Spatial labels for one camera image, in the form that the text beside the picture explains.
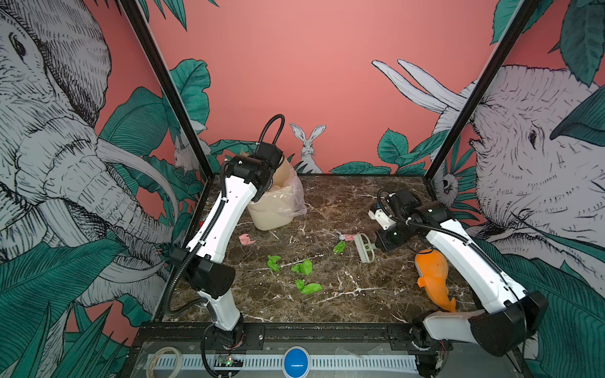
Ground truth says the green paper scrap middle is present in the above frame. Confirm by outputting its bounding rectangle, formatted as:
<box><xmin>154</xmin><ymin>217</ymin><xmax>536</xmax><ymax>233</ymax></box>
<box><xmin>291</xmin><ymin>259</ymin><xmax>313</xmax><ymax>276</ymax></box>

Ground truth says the small pink paper scrap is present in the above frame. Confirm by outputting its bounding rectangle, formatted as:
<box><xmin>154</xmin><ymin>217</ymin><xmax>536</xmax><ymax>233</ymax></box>
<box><xmin>239</xmin><ymin>234</ymin><xmax>256</xmax><ymax>246</ymax></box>

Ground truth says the light green hand brush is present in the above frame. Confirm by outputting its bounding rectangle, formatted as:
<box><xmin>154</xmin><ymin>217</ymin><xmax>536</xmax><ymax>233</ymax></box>
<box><xmin>354</xmin><ymin>233</ymin><xmax>377</xmax><ymax>264</ymax></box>

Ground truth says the green paper scrap front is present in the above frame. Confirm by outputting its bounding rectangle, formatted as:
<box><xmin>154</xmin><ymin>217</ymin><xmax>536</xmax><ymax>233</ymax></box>
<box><xmin>296</xmin><ymin>280</ymin><xmax>323</xmax><ymax>295</ymax></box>

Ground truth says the green paper scrap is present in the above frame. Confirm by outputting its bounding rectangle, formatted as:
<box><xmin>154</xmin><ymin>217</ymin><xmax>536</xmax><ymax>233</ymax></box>
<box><xmin>296</xmin><ymin>280</ymin><xmax>323</xmax><ymax>295</ymax></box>
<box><xmin>267</xmin><ymin>255</ymin><xmax>281</xmax><ymax>272</ymax></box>
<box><xmin>332</xmin><ymin>240</ymin><xmax>346</xmax><ymax>254</ymax></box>
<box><xmin>291</xmin><ymin>259</ymin><xmax>313</xmax><ymax>276</ymax></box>

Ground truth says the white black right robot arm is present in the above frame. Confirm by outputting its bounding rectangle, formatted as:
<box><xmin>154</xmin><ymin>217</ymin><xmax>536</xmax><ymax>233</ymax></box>
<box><xmin>369</xmin><ymin>189</ymin><xmax>549</xmax><ymax>357</ymax></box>

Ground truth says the coiled clear tube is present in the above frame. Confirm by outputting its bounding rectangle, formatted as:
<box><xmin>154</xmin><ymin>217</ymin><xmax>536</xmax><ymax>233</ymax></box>
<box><xmin>146</xmin><ymin>346</ymin><xmax>184</xmax><ymax>378</ymax></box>

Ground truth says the white slotted cable duct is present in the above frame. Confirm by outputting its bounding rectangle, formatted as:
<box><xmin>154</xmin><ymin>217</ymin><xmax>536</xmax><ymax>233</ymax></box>
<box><xmin>156</xmin><ymin>354</ymin><xmax>418</xmax><ymax>374</ymax></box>

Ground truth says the orange plush fish toy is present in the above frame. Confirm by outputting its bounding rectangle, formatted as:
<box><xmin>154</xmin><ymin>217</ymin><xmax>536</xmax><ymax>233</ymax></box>
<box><xmin>414</xmin><ymin>249</ymin><xmax>456</xmax><ymax>313</ymax></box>

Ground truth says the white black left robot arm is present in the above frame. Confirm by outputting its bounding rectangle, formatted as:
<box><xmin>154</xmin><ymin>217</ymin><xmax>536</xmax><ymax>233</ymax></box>
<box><xmin>162</xmin><ymin>114</ymin><xmax>285</xmax><ymax>332</ymax></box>

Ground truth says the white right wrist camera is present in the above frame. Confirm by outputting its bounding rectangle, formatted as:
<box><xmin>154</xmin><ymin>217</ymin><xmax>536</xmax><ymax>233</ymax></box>
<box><xmin>368</xmin><ymin>209</ymin><xmax>397</xmax><ymax>231</ymax></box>

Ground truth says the green paper scrap upper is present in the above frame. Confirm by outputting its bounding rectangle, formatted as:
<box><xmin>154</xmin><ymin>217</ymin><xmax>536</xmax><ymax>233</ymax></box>
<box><xmin>332</xmin><ymin>240</ymin><xmax>346</xmax><ymax>254</ymax></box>

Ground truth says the blue round button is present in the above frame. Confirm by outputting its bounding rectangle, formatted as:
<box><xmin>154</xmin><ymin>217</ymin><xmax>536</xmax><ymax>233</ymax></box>
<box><xmin>282</xmin><ymin>346</ymin><xmax>310</xmax><ymax>378</ymax></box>

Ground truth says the cream plastic trash bin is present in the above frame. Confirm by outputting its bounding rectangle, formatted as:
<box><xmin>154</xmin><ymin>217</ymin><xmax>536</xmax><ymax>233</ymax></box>
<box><xmin>247</xmin><ymin>160</ymin><xmax>307</xmax><ymax>231</ymax></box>

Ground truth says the green paper scrap far left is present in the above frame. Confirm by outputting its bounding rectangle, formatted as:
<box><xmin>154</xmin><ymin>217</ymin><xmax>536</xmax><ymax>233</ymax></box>
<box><xmin>267</xmin><ymin>255</ymin><xmax>281</xmax><ymax>272</ymax></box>

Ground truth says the clear plastic bin liner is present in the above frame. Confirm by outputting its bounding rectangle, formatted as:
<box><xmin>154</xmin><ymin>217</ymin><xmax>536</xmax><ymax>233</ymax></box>
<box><xmin>254</xmin><ymin>161</ymin><xmax>307</xmax><ymax>217</ymax></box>

